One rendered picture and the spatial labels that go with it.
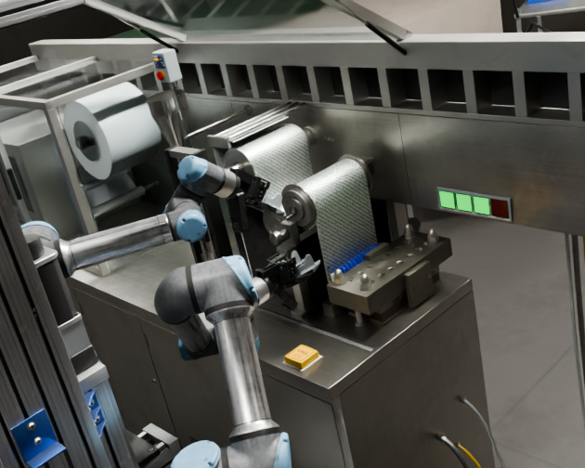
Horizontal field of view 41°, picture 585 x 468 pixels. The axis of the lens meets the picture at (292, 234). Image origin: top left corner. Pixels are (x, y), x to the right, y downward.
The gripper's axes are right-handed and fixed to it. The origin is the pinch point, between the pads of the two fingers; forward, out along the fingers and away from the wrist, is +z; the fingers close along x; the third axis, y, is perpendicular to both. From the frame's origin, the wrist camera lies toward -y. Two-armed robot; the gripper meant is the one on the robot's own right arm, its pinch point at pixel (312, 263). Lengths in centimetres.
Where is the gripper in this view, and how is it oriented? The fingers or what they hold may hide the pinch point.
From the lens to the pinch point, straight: 235.5
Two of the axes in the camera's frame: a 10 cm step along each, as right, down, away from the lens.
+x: -6.8, -1.7, 7.2
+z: 7.1, -4.1, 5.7
